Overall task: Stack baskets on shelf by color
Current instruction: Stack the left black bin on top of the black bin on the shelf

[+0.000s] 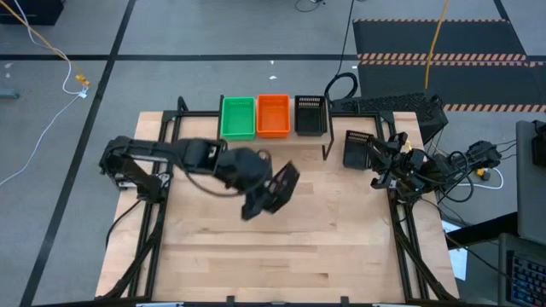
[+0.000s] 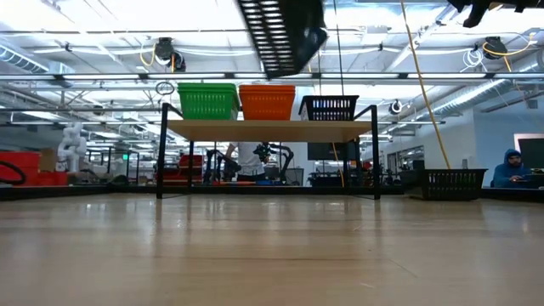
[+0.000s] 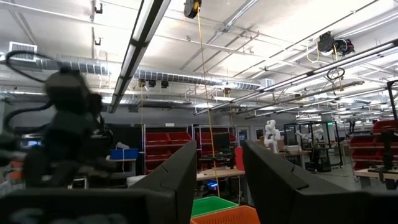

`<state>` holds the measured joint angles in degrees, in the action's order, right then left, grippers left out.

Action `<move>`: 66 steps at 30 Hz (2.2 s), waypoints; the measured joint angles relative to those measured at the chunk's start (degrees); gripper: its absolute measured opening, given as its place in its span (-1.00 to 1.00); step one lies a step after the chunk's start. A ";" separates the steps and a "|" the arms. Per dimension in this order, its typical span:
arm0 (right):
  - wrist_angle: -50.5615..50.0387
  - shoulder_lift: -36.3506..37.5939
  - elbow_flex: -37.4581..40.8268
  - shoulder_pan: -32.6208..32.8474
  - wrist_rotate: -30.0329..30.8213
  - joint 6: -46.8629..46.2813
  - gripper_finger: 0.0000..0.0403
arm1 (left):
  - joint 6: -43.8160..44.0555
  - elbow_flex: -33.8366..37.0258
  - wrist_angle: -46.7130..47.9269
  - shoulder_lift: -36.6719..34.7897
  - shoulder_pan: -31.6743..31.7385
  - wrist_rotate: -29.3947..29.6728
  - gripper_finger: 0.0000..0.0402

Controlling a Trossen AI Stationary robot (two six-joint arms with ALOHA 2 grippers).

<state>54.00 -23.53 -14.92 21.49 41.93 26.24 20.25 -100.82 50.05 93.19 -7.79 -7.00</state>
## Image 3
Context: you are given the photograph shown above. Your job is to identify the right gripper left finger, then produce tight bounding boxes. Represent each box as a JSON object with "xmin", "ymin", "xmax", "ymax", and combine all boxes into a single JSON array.
[{"xmin": 0, "ymin": 140, "xmax": 198, "ymax": 224}]

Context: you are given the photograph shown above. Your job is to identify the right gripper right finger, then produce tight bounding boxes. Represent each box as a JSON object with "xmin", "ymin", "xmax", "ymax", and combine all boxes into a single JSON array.
[{"xmin": 243, "ymin": 139, "xmax": 398, "ymax": 224}]

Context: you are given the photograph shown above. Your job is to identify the green plastic basket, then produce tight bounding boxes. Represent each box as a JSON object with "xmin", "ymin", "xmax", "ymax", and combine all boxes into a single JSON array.
[{"xmin": 190, "ymin": 195, "xmax": 239, "ymax": 218}]

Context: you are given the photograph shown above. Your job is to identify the orange plastic basket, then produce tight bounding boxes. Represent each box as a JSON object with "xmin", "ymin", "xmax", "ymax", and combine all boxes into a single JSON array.
[{"xmin": 190, "ymin": 205, "xmax": 261, "ymax": 224}]

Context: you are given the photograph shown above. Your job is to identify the red bin storage rack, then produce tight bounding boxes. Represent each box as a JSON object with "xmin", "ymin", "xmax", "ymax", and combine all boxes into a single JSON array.
[
  {"xmin": 142, "ymin": 123, "xmax": 194, "ymax": 175},
  {"xmin": 192, "ymin": 124, "xmax": 238, "ymax": 170},
  {"xmin": 349, "ymin": 119, "xmax": 398, "ymax": 171}
]

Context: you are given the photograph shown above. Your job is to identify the red cylinder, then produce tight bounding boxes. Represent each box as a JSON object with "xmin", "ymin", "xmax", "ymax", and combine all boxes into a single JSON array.
[{"xmin": 234, "ymin": 146, "xmax": 246, "ymax": 172}]

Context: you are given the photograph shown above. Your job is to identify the wooden workbench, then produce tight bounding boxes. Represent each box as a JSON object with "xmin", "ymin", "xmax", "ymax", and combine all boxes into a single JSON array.
[{"xmin": 196, "ymin": 167, "xmax": 246, "ymax": 182}]

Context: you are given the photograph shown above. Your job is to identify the blue storage bin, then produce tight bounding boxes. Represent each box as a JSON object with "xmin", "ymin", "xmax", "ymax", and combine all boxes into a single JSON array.
[{"xmin": 109, "ymin": 147, "xmax": 139, "ymax": 161}]

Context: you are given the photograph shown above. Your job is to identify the black metal stand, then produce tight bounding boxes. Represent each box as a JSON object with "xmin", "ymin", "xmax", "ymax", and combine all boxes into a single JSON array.
[{"xmin": 368, "ymin": 79, "xmax": 398, "ymax": 189}]

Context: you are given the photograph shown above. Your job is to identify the long ceiling light fixture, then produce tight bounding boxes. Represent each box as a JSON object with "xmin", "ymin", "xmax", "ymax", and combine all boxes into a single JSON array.
[
  {"xmin": 106, "ymin": 0, "xmax": 172, "ymax": 114},
  {"xmin": 192, "ymin": 37, "xmax": 398, "ymax": 116}
]

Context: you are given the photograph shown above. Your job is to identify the white ceiling vent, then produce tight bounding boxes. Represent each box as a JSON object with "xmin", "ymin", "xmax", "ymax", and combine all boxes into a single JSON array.
[{"xmin": 8, "ymin": 40, "xmax": 39, "ymax": 62}]

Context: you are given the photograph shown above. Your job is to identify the black frame workstation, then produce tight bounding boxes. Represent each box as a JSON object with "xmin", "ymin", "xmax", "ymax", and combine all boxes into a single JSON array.
[{"xmin": 283, "ymin": 121, "xmax": 344, "ymax": 173}]

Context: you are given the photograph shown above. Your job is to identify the yellow hanging cable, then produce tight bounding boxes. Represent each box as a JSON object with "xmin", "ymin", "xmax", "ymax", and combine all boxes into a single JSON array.
[{"xmin": 193, "ymin": 0, "xmax": 221, "ymax": 198}]

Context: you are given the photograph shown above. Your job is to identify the silver flexible air duct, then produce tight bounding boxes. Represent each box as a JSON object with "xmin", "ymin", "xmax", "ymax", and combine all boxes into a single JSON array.
[{"xmin": 34, "ymin": 58, "xmax": 262, "ymax": 91}]

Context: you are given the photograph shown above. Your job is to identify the black ceiling cable reel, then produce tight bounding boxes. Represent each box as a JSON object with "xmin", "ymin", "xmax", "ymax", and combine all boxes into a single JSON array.
[{"xmin": 317, "ymin": 30, "xmax": 356, "ymax": 57}]

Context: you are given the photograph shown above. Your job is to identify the black yellow cable reel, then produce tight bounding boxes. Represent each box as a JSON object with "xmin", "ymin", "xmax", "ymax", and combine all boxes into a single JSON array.
[{"xmin": 183, "ymin": 0, "xmax": 203, "ymax": 19}]

